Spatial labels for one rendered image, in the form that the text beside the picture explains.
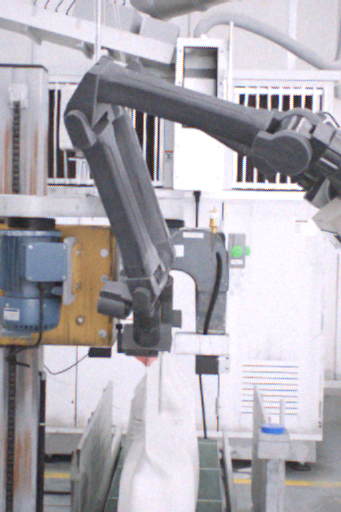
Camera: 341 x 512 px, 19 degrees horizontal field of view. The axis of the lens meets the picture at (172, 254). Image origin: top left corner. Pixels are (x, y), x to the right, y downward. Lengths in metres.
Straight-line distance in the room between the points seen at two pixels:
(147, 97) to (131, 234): 0.30
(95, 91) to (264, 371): 3.80
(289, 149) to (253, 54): 5.06
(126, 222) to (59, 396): 3.65
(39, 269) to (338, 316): 4.51
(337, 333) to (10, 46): 2.80
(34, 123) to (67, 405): 2.97
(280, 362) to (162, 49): 1.72
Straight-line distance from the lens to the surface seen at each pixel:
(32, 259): 2.45
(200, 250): 2.69
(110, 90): 1.82
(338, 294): 6.80
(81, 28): 5.16
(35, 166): 2.78
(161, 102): 1.80
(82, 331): 2.73
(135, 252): 1.98
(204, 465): 4.15
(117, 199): 1.93
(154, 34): 5.20
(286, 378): 5.51
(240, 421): 5.54
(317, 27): 6.84
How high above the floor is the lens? 1.41
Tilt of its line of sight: 3 degrees down
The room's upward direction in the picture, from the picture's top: 1 degrees clockwise
